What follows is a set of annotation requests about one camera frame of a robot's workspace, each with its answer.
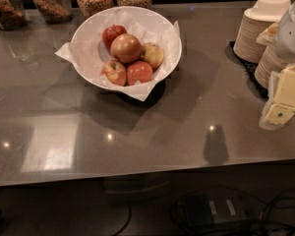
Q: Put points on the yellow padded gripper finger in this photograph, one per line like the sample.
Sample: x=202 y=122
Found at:
x=276 y=115

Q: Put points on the black tray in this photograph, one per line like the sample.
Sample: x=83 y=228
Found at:
x=250 y=69

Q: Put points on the leftmost glass cereal jar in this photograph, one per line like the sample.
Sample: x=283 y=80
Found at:
x=12 y=14

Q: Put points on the front stack paper bowls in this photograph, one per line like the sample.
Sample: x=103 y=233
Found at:
x=269 y=62

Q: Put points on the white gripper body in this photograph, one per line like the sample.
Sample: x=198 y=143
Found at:
x=292 y=36

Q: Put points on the dark red apple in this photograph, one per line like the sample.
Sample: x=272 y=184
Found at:
x=111 y=33

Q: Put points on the rear stack paper bowls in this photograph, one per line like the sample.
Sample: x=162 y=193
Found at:
x=255 y=20

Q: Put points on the white bowl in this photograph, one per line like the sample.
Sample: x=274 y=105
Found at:
x=88 y=33

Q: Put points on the black power box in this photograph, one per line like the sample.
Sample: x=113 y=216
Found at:
x=210 y=210

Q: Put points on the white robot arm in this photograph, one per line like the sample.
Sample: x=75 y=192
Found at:
x=285 y=37

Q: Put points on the stack paper bowls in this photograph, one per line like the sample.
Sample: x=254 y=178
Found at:
x=255 y=20
x=269 y=62

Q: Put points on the front left red apple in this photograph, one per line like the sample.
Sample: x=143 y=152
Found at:
x=115 y=72

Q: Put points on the large top red-gold apple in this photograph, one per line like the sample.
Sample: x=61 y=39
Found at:
x=126 y=48

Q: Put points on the white paper liner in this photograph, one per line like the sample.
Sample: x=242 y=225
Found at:
x=160 y=33

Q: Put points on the front right red apple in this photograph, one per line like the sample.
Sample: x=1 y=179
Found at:
x=139 y=72

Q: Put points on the yellow-red right apple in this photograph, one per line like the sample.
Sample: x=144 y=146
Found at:
x=152 y=53

